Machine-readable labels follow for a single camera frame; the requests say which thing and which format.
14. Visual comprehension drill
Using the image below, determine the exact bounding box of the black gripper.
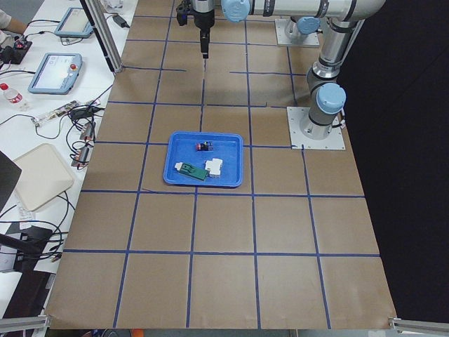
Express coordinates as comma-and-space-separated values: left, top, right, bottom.
191, 0, 215, 59

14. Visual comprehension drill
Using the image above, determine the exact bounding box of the red emergency stop button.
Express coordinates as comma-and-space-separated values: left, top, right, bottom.
195, 141, 214, 152

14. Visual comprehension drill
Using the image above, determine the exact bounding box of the black power adapter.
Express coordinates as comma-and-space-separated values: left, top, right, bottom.
112, 15, 130, 28

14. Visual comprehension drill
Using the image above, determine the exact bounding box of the blue plastic tray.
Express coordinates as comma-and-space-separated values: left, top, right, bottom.
163, 131, 243, 187

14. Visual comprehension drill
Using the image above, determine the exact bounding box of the far blue teach pendant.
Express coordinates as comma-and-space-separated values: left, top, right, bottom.
54, 7, 93, 39

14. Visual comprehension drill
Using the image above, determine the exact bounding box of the blue teach pendant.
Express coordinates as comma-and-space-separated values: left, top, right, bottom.
54, 7, 93, 39
28, 53, 83, 95

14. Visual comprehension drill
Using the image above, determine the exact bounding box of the white circuit breaker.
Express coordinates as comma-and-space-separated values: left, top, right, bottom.
205, 158, 223, 178

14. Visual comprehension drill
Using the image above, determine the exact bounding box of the green relay module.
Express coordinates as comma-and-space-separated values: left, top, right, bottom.
175, 162, 208, 180

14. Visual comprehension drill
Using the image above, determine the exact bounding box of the near blue teach pendant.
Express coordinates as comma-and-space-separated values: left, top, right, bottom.
28, 53, 83, 95

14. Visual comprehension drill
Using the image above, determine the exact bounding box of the plastic water bottle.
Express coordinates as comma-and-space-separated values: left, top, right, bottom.
0, 83, 29, 112

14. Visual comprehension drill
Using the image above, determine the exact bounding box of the beige plastic tray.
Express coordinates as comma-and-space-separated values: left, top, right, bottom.
13, 143, 75, 211

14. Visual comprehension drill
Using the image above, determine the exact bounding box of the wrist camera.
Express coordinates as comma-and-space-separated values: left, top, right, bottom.
176, 0, 191, 26

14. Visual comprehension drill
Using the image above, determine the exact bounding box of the aluminium frame post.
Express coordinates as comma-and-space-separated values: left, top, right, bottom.
80, 0, 123, 74

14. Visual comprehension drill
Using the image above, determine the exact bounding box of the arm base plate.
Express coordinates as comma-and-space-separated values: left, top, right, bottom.
275, 17, 321, 48
287, 107, 346, 151

